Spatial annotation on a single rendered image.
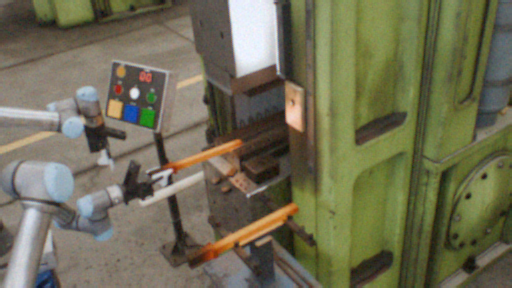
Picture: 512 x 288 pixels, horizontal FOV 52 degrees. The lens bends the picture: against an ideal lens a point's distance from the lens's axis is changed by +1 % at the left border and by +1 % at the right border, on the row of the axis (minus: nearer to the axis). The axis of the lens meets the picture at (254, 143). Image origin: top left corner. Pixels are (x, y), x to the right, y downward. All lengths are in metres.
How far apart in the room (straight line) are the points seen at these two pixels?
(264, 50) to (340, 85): 0.35
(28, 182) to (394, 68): 1.27
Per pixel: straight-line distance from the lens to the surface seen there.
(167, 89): 2.41
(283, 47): 1.77
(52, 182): 1.66
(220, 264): 2.04
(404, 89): 2.02
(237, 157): 2.12
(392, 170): 2.22
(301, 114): 1.84
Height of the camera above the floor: 2.20
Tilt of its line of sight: 34 degrees down
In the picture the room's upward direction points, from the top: 5 degrees counter-clockwise
